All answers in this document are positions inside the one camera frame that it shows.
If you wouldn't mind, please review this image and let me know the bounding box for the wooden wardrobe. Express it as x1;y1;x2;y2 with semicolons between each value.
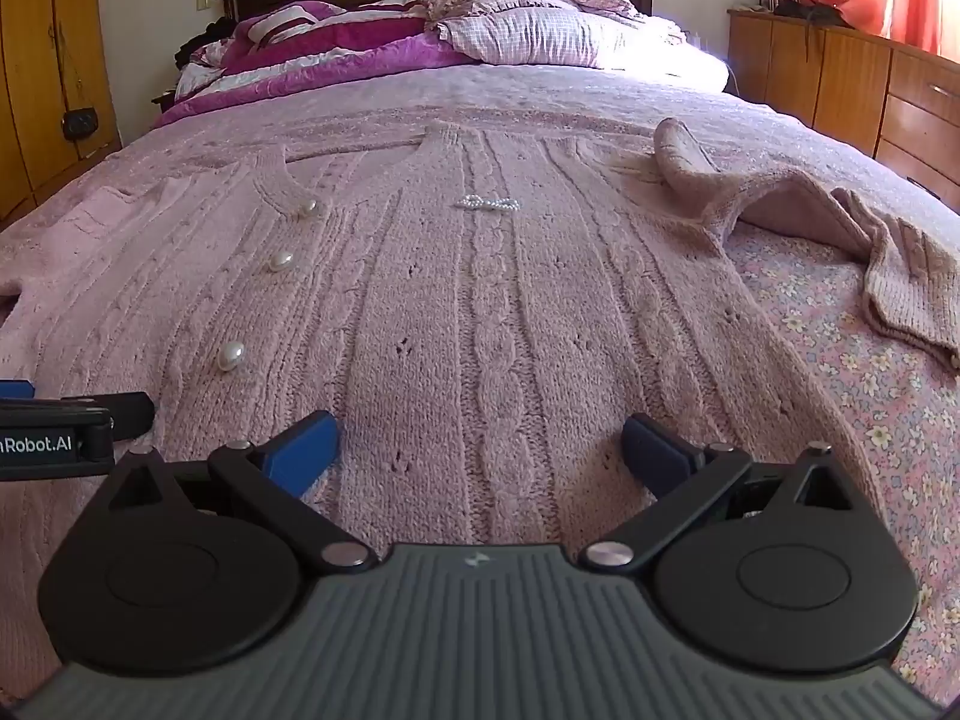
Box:
0;0;122;232

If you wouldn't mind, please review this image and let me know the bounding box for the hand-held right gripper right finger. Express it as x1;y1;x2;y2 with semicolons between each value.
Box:
579;412;872;575

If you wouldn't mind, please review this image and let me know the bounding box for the pink knit cardigan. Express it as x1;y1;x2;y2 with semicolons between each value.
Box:
0;118;960;548

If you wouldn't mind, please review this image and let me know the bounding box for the dark clothes pile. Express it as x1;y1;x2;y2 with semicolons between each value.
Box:
174;15;239;74

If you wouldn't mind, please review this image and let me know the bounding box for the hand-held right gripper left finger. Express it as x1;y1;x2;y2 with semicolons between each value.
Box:
97;410;380;575

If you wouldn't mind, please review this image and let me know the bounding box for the pink checked pillow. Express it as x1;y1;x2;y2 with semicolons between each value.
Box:
439;6;661;70

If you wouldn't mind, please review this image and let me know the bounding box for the wooden dresser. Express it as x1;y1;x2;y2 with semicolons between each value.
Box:
726;7;960;194

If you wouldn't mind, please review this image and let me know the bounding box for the magenta and white blanket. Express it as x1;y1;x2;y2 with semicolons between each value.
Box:
154;0;485;128

